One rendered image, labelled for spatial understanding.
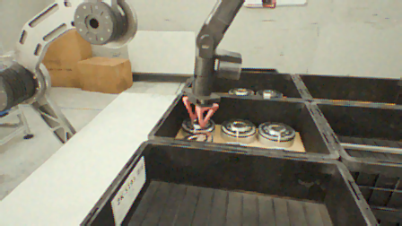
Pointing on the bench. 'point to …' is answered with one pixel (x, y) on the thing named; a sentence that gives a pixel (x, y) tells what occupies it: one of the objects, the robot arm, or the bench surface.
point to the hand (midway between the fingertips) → (197, 120)
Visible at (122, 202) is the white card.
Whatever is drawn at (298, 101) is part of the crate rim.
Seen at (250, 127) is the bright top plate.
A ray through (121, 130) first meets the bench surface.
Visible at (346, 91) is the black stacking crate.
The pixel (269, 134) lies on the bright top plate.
